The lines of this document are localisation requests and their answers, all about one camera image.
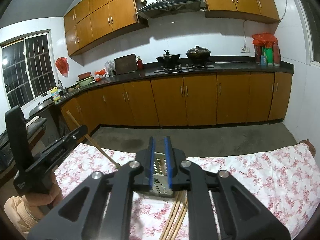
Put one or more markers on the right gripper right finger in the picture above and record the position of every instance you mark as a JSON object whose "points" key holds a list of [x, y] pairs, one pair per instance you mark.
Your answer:
{"points": [[219, 206]]}

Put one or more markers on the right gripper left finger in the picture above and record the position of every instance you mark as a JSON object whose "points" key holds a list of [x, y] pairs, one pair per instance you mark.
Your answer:
{"points": [[100, 207]]}

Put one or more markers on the peach sleeve forearm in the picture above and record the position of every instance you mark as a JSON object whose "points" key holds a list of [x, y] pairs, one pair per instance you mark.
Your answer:
{"points": [[24, 212]]}

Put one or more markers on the lower wooden kitchen cabinets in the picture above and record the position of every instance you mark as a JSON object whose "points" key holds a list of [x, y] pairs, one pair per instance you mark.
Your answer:
{"points": [[190, 100]]}

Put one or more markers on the left hand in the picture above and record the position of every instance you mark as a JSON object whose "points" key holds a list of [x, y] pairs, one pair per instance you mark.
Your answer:
{"points": [[54, 196]]}

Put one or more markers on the floral pink white tablecloth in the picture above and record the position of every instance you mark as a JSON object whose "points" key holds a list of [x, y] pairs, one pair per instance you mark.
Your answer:
{"points": [[285, 180]]}

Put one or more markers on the green perforated utensil holder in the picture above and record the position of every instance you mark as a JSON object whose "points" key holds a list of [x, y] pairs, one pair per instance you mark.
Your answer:
{"points": [[160, 186]]}

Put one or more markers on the yellow detergent bottle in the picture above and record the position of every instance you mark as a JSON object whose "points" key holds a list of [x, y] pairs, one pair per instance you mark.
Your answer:
{"points": [[55, 93]]}

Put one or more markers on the sink faucet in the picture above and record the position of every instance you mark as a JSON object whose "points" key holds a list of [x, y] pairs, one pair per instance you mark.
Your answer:
{"points": [[61, 87]]}

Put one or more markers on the stacked bowls on counter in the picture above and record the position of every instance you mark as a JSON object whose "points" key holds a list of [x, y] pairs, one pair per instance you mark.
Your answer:
{"points": [[85, 79]]}

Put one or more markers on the barred window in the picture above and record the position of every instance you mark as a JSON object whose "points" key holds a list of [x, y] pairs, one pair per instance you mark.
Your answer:
{"points": [[27, 69]]}

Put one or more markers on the orange bag on counter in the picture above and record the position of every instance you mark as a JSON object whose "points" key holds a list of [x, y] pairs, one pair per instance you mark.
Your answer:
{"points": [[98, 75]]}

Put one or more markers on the dark cutting board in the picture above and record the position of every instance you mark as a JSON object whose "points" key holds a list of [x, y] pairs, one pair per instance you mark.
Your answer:
{"points": [[125, 64]]}

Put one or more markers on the red bottle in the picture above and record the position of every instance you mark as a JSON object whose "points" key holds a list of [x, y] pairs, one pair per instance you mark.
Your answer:
{"points": [[139, 63]]}

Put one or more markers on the gas stove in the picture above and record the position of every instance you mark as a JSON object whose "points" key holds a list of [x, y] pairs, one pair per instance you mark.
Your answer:
{"points": [[184, 68]]}

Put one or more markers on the black wok left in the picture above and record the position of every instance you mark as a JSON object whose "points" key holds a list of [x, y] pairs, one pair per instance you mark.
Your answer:
{"points": [[168, 61]]}

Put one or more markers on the orange bag with boxes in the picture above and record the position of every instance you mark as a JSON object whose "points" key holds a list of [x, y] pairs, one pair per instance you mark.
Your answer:
{"points": [[267, 52]]}

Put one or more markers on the black wok with lid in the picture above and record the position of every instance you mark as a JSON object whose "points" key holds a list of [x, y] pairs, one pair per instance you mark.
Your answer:
{"points": [[198, 56]]}

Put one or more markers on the upper wooden cabinets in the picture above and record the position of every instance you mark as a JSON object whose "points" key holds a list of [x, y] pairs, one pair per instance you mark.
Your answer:
{"points": [[92, 22]]}

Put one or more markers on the range hood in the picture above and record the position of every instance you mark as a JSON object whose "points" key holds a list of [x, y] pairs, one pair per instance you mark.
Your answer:
{"points": [[171, 1]]}

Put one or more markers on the right window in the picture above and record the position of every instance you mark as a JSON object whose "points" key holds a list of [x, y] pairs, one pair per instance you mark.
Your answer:
{"points": [[311, 9]]}

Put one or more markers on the red plastic bag on wall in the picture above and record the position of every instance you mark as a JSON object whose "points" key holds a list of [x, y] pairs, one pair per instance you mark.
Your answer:
{"points": [[62, 65]]}

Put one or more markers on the wall power socket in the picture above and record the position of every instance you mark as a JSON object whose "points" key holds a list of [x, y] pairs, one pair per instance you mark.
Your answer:
{"points": [[245, 50]]}

